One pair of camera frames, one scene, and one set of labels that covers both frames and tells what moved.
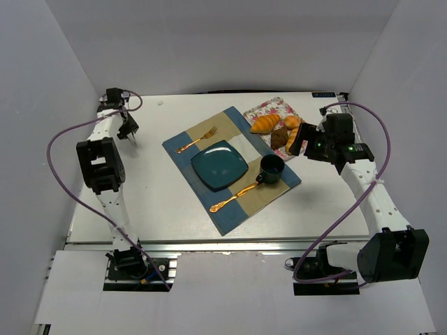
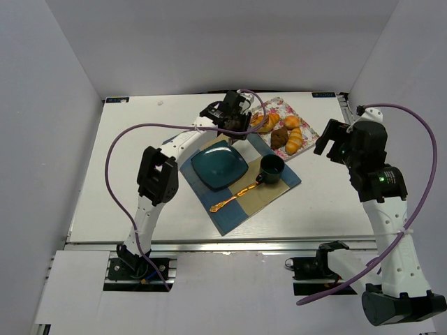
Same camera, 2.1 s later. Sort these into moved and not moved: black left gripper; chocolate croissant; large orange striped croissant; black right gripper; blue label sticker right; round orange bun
Moved: black right gripper; black left gripper
Not moved: large orange striped croissant; round orange bun; chocolate croissant; blue label sticker right
